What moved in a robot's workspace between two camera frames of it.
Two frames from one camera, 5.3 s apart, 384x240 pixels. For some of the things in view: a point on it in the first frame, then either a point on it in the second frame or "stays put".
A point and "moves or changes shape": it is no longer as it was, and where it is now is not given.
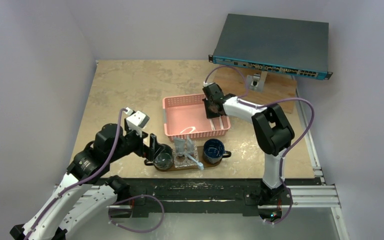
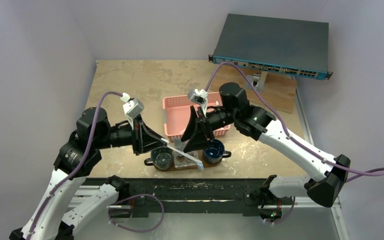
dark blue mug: (214, 151) stays put
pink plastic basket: (186, 115) stays put
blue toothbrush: (200, 164) stays put
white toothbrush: (212, 124) moves or changes shape
